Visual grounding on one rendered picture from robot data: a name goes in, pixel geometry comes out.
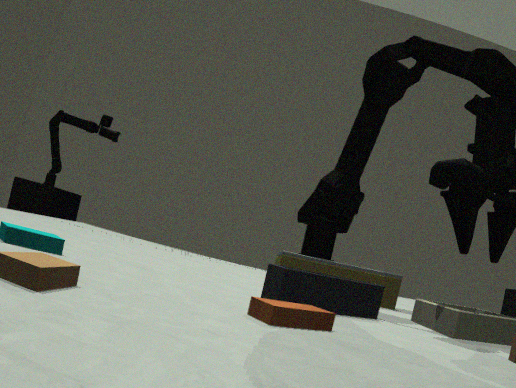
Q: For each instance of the teal rectangular block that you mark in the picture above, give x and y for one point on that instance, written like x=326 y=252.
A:
x=30 y=238

